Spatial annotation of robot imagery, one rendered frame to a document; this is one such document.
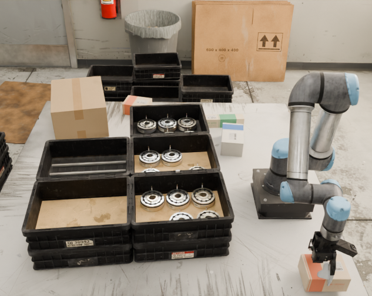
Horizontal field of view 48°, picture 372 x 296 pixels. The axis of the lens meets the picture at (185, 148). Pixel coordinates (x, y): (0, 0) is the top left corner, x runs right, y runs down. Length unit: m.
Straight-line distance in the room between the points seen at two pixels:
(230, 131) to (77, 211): 1.00
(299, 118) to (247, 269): 0.65
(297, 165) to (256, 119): 1.17
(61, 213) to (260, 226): 0.87
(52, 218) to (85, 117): 0.77
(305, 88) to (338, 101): 0.13
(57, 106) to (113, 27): 2.51
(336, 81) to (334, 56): 3.64
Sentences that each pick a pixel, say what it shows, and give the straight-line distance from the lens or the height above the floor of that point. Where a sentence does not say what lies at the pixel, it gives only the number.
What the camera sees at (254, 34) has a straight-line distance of 4.68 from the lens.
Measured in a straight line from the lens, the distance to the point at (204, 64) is 4.66.
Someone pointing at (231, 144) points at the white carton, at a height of 0.78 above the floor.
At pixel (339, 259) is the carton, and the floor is 0.79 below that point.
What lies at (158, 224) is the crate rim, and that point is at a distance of 1.61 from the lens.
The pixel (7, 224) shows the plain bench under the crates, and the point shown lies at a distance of 2.06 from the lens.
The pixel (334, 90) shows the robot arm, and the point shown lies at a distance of 1.59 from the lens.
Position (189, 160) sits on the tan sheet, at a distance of 2.07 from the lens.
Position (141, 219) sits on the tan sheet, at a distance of 1.77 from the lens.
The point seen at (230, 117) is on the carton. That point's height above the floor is 0.76.
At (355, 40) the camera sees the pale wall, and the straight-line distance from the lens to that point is 5.24.
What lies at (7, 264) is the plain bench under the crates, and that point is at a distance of 1.90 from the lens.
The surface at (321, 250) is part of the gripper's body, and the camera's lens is 1.64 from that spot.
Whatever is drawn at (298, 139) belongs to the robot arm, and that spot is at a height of 1.24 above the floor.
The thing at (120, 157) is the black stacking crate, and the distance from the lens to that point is 2.11.
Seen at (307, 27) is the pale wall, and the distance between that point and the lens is 5.00.
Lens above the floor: 2.08
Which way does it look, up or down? 36 degrees down
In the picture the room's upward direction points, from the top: 2 degrees clockwise
